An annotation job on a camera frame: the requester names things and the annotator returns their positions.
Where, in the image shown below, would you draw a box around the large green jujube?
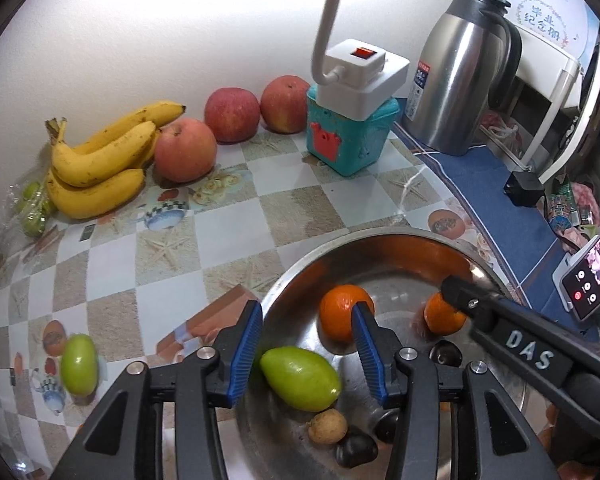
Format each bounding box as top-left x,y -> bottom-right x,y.
259,346 -> 343,413

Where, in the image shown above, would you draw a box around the white power strip with cable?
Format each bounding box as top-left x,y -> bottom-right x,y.
310,0 -> 411,121

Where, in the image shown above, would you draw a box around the red apple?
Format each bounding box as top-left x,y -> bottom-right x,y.
204,87 -> 261,144
260,75 -> 312,135
154,117 -> 218,184

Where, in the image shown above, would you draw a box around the colourful printed packets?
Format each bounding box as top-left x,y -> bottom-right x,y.
545,180 -> 600,252

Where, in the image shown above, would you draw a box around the teal plastic box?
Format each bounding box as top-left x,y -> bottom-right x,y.
306,85 -> 400,177

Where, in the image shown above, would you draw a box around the smartphone on white stand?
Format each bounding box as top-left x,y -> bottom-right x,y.
552,209 -> 600,322

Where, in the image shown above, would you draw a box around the stainless steel bowl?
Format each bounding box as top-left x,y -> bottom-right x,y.
232,227 -> 531,480

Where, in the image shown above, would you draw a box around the white rack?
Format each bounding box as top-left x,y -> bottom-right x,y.
500,25 -> 600,186

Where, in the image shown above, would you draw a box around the stainless steel thermos jug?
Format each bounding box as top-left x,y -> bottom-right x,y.
401,0 -> 524,157

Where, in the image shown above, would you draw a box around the checkered tablecloth with blue border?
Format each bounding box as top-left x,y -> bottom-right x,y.
0,110 -> 600,480

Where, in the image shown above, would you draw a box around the yellow banana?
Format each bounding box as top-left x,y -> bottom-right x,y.
46,118 -> 157,189
74,101 -> 187,157
46,168 -> 146,220

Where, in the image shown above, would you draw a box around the small green jujube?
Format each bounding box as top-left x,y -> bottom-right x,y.
60,333 -> 100,396

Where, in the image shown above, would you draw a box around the tan walnut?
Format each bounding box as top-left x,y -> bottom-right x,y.
307,408 -> 349,445

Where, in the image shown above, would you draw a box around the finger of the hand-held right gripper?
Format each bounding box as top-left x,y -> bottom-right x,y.
440,274 -> 503,319

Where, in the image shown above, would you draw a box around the orange tangerine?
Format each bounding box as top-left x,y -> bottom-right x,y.
320,285 -> 376,343
424,291 -> 468,336

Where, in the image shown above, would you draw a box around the white printed card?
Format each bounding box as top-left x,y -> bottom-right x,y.
510,0 -> 600,57

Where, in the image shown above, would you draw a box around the clear bag of green jujubes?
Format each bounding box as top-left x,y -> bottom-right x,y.
1,179 -> 57,239

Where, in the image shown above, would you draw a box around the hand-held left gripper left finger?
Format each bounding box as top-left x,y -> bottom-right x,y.
47,300 -> 264,480

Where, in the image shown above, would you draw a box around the black power adapter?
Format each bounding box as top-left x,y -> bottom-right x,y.
503,171 -> 546,207

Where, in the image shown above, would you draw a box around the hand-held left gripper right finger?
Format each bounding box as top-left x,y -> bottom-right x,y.
351,302 -> 563,480

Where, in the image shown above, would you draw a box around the pink plastic bag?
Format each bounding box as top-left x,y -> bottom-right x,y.
480,112 -> 524,161

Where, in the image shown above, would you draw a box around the dark brown chestnut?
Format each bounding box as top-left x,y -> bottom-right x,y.
430,340 -> 464,367
336,432 -> 379,470
375,410 -> 400,445

